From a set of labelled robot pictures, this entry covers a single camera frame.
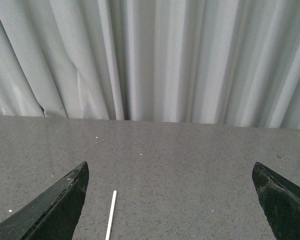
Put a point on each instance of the grey curtain backdrop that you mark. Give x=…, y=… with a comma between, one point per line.
x=233, y=62

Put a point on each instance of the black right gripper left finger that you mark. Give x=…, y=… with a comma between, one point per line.
x=54, y=214

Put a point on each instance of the white chopstick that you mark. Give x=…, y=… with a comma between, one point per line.
x=111, y=215

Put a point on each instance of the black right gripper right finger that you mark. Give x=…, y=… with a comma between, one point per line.
x=280, y=201

